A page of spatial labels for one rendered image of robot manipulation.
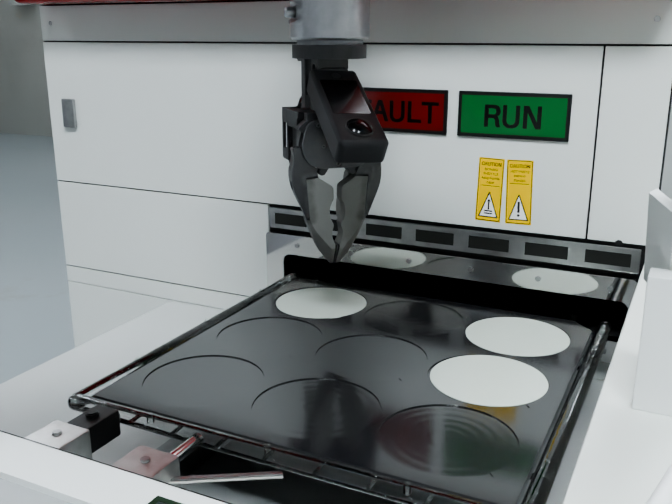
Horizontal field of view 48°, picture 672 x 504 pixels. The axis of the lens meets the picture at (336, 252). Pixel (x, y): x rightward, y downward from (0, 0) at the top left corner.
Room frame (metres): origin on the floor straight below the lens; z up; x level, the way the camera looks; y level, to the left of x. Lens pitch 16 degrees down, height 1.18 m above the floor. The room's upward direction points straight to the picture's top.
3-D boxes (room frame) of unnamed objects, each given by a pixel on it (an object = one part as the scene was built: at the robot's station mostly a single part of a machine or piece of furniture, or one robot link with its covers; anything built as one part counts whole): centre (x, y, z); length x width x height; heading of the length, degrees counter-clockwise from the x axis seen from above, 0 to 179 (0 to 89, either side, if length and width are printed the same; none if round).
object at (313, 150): (0.75, 0.01, 1.11); 0.09 x 0.08 x 0.12; 18
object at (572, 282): (0.83, -0.11, 0.89); 0.44 x 0.02 x 0.10; 64
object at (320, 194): (0.74, 0.02, 1.01); 0.06 x 0.03 x 0.09; 18
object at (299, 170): (0.72, 0.02, 1.05); 0.05 x 0.02 x 0.09; 108
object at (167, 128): (0.92, 0.04, 1.02); 0.81 x 0.03 x 0.40; 64
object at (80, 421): (0.51, 0.18, 0.90); 0.04 x 0.02 x 0.03; 154
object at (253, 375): (0.63, -0.03, 0.90); 0.34 x 0.34 x 0.01; 64
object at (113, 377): (0.71, 0.13, 0.90); 0.37 x 0.01 x 0.01; 154
